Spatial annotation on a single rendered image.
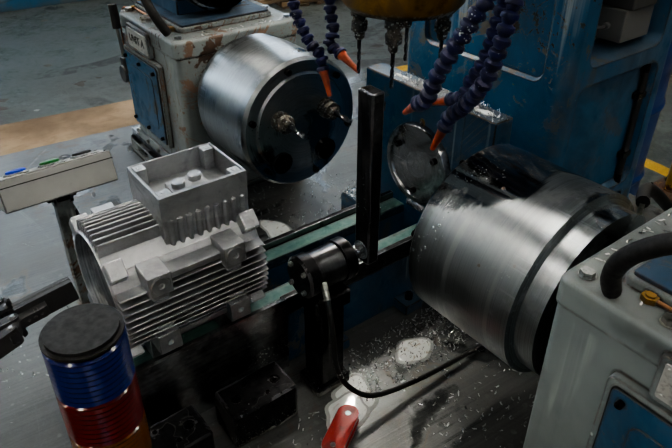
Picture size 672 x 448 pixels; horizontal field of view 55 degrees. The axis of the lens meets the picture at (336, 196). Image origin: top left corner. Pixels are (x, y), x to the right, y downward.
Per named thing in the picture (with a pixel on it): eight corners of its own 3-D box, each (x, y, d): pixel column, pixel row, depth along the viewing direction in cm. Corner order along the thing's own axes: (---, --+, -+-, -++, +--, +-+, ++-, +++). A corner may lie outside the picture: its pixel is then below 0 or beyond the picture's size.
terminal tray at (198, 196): (213, 185, 93) (208, 140, 90) (251, 218, 86) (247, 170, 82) (134, 212, 87) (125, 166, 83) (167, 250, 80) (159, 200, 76)
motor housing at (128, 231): (210, 256, 104) (197, 152, 94) (274, 321, 91) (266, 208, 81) (87, 306, 94) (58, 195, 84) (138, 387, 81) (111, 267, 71)
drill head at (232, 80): (269, 111, 154) (263, 5, 141) (366, 170, 129) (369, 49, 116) (172, 139, 141) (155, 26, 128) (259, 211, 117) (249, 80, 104)
